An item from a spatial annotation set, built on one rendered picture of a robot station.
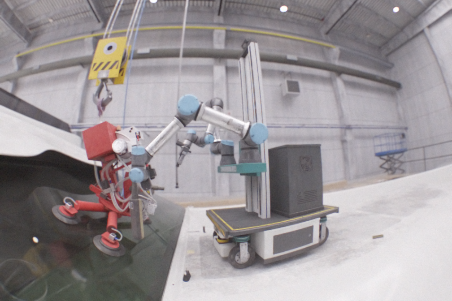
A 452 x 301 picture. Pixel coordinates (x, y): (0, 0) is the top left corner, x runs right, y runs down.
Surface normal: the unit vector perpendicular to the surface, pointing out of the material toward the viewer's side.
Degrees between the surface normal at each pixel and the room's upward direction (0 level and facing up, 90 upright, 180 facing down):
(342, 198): 90
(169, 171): 90
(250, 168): 90
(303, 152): 90
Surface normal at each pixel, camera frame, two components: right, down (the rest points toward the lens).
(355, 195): -0.25, -0.18
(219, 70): 0.15, -0.20
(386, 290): 0.04, -0.95
